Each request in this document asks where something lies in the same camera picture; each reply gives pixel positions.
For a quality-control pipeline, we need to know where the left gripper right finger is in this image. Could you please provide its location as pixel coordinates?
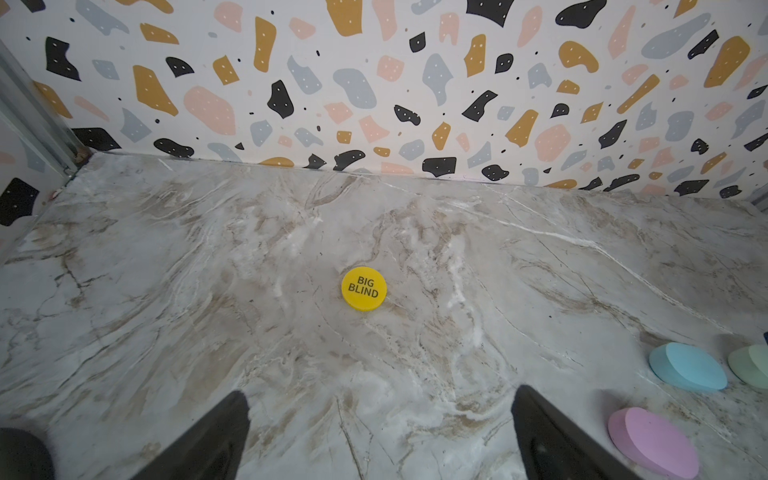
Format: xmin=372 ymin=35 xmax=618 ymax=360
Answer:
xmin=511 ymin=385 xmax=638 ymax=480

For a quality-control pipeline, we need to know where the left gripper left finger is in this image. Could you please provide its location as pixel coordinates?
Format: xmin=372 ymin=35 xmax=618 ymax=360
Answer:
xmin=133 ymin=390 xmax=250 ymax=479

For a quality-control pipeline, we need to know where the mint green earbud case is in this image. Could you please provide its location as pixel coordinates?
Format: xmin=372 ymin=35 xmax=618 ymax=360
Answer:
xmin=727 ymin=345 xmax=768 ymax=390

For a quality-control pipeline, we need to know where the pink earbud case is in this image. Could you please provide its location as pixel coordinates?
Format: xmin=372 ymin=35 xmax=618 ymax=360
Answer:
xmin=607 ymin=407 xmax=700 ymax=479

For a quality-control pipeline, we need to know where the blue earbud case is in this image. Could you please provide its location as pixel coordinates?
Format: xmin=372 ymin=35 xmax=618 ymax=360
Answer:
xmin=648 ymin=342 xmax=728 ymax=393

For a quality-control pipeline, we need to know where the black round microphone stand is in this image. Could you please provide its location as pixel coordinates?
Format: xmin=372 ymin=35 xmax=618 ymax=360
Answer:
xmin=1 ymin=428 xmax=55 ymax=480

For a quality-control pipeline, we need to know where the yellow big blind chip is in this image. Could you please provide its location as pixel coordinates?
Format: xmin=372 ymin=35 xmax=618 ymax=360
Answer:
xmin=341 ymin=266 xmax=388 ymax=312

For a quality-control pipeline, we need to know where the left aluminium corner post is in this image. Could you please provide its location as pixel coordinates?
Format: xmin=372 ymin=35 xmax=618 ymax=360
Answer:
xmin=1 ymin=44 xmax=93 ymax=179

